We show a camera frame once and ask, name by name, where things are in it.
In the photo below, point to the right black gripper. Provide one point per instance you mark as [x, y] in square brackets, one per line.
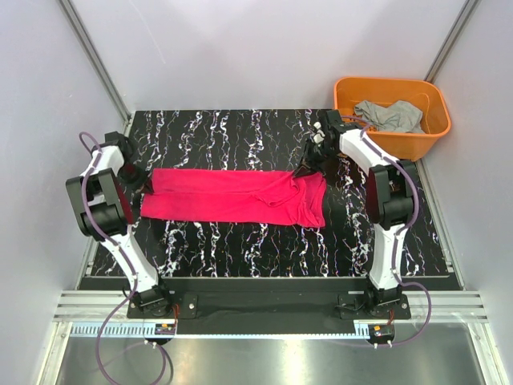
[304, 171]

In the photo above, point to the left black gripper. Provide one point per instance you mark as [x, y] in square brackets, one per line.
[142, 181]

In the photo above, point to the pink t shirt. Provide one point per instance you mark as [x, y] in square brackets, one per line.
[247, 196]

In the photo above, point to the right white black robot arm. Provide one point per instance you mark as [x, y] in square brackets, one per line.
[392, 203]

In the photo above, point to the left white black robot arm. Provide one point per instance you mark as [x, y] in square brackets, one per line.
[103, 213]

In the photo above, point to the grey t shirt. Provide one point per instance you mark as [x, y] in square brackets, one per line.
[399, 117]

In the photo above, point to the orange plastic basket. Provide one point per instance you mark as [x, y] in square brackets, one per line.
[435, 122]

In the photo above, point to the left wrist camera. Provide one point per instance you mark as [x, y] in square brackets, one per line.
[122, 142]

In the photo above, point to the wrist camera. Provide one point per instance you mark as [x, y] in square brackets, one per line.
[122, 142]
[329, 126]

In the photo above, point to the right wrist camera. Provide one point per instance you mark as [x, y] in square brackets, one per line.
[329, 126]

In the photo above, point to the left aluminium frame post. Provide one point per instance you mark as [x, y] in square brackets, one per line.
[85, 41]

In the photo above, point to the aluminium frame post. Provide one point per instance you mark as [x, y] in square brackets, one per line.
[85, 41]
[455, 32]

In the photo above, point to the slotted white cable duct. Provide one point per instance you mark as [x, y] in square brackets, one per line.
[347, 331]

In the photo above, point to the right aluminium frame post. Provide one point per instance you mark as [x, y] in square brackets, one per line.
[455, 32]

